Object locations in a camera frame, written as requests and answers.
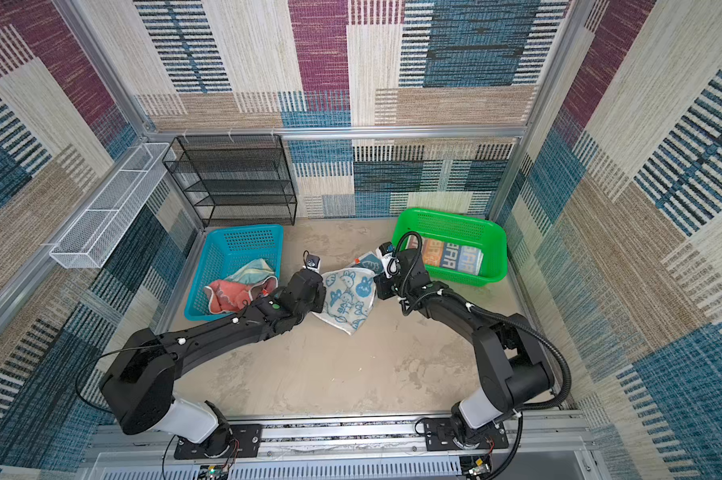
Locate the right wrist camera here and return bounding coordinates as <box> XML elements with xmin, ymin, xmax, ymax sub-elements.
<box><xmin>377</xmin><ymin>242</ymin><xmax>400</xmax><ymax>278</ymax></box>

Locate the green plastic basket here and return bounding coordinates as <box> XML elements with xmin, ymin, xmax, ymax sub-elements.
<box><xmin>392</xmin><ymin>208</ymin><xmax>508</xmax><ymax>287</ymax></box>

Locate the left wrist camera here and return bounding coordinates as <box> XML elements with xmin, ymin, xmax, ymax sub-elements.
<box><xmin>303</xmin><ymin>250</ymin><xmax>321</xmax><ymax>273</ymax></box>

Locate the red pink towel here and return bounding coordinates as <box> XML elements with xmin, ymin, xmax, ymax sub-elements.
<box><xmin>203</xmin><ymin>276</ymin><xmax>278</xmax><ymax>314</ymax></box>

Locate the teal plastic basket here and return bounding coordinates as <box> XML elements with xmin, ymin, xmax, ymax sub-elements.
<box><xmin>184</xmin><ymin>224</ymin><xmax>284</xmax><ymax>321</ymax></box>

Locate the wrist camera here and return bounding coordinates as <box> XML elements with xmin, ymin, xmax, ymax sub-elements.
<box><xmin>377</xmin><ymin>242</ymin><xmax>400</xmax><ymax>278</ymax></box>
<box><xmin>303</xmin><ymin>250</ymin><xmax>321</xmax><ymax>273</ymax></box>

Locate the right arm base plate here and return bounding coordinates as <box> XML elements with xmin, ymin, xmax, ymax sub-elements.
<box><xmin>414</xmin><ymin>416</ymin><xmax>509</xmax><ymax>451</ymax></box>

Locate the multicolour rabbit towel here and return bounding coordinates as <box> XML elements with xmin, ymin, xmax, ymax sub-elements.
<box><xmin>422</xmin><ymin>237</ymin><xmax>484</xmax><ymax>276</ymax></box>

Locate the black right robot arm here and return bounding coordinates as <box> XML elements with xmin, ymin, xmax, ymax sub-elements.
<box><xmin>375</xmin><ymin>247</ymin><xmax>555</xmax><ymax>448</ymax></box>

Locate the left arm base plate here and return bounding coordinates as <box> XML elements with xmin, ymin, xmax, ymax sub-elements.
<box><xmin>173</xmin><ymin>424</ymin><xmax>263</xmax><ymax>460</ymax></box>

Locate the light blue patterned towel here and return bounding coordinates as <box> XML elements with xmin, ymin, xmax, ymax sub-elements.
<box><xmin>314</xmin><ymin>252</ymin><xmax>383</xmax><ymax>335</ymax></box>

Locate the white wire mesh tray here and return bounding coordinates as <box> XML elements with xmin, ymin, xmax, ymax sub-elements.
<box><xmin>49</xmin><ymin>143</ymin><xmax>169</xmax><ymax>269</ymax></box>

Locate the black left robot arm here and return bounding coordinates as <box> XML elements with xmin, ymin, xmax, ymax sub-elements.
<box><xmin>100</xmin><ymin>268</ymin><xmax>326</xmax><ymax>457</ymax></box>

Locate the black wire shelf rack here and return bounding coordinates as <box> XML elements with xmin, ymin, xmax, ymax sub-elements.
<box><xmin>162</xmin><ymin>134</ymin><xmax>298</xmax><ymax>228</ymax></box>

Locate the aluminium front rail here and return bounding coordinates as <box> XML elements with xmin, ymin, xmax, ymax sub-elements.
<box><xmin>76</xmin><ymin>410</ymin><xmax>610</xmax><ymax>479</ymax></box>

